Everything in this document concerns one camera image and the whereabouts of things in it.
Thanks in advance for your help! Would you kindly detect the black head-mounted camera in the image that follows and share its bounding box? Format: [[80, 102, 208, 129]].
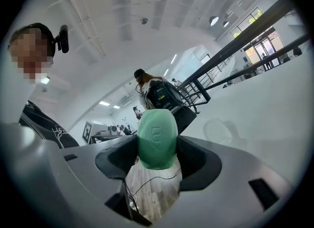
[[54, 24, 70, 54]]

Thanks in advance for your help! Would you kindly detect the black partition rail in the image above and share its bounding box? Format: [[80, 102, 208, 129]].
[[203, 33, 311, 92]]

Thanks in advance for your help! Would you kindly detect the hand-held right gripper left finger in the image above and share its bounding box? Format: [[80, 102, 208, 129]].
[[60, 135, 154, 228]]

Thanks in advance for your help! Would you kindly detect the black box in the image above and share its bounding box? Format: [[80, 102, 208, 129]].
[[171, 106, 198, 135]]

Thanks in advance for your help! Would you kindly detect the green bar of soap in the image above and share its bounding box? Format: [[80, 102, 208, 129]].
[[136, 109, 178, 171]]

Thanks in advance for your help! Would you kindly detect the black stair railing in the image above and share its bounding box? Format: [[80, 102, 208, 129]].
[[180, 0, 298, 115]]

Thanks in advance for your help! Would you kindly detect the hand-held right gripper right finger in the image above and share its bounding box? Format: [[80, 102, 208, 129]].
[[157, 135, 299, 228]]

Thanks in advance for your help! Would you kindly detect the high window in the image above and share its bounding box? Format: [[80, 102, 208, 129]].
[[230, 6, 264, 39]]

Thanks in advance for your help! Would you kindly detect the white patterned board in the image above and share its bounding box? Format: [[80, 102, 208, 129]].
[[81, 120, 99, 145]]

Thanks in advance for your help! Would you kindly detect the white soap dish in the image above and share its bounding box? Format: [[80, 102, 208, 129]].
[[203, 118, 246, 149]]

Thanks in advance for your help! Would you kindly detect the glass entrance door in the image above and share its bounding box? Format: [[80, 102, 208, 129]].
[[241, 27, 286, 68]]

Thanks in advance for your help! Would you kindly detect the person's black printed shirt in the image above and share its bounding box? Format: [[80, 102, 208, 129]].
[[19, 100, 80, 150]]

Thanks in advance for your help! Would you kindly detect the black floor cable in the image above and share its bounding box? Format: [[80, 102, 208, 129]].
[[125, 167, 183, 214]]

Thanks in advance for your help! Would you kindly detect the person's head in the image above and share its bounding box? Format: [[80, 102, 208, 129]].
[[7, 22, 56, 86]]

